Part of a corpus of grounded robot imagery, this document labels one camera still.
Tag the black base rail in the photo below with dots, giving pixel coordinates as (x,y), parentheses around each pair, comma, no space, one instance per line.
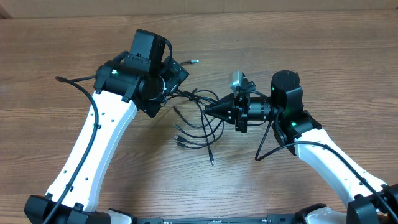
(214,221)

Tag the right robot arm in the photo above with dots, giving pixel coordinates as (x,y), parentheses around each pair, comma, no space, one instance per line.
(367,199)

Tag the brown cardboard backdrop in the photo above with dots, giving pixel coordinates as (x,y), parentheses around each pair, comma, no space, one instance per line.
(22,9)

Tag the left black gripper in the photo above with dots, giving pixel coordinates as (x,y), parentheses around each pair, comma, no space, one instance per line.
(152,106)

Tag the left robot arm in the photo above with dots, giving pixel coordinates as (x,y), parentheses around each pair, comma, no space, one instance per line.
(140,79)

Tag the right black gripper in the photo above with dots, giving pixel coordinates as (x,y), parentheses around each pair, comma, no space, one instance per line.
(234,108)

